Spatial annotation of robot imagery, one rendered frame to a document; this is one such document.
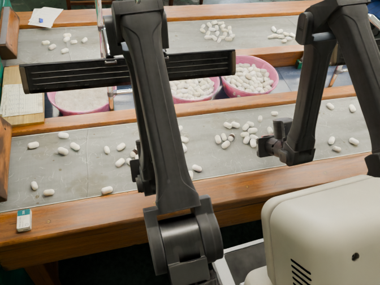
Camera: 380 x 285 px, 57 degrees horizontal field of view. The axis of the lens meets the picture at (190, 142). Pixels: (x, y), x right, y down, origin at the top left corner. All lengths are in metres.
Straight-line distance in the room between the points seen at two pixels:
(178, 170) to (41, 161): 0.83
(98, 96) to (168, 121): 0.98
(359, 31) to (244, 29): 1.24
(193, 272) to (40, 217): 0.71
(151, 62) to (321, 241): 0.34
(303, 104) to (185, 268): 0.57
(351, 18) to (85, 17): 1.39
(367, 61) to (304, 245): 0.42
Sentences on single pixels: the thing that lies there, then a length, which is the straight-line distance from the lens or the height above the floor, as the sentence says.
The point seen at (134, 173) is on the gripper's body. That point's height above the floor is 0.91.
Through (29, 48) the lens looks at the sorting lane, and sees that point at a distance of 1.78.
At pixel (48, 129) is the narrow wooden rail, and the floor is 0.76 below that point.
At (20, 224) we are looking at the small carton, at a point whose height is 0.79.
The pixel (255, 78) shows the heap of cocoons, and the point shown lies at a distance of 1.65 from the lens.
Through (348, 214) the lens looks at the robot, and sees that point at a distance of 0.46.
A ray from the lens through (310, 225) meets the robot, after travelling 0.45.
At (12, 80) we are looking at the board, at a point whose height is 0.78.
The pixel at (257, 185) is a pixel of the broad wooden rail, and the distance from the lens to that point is 1.21.
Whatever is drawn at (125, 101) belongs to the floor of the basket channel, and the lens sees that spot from 1.54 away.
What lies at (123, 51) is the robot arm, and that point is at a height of 1.35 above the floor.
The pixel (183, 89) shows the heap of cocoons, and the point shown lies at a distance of 1.53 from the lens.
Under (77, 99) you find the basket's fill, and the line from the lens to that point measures 1.48.
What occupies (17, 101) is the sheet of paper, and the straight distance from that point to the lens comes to 1.46.
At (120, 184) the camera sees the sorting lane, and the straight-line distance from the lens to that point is 1.19.
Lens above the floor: 1.73
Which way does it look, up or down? 49 degrees down
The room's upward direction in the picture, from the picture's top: 9 degrees clockwise
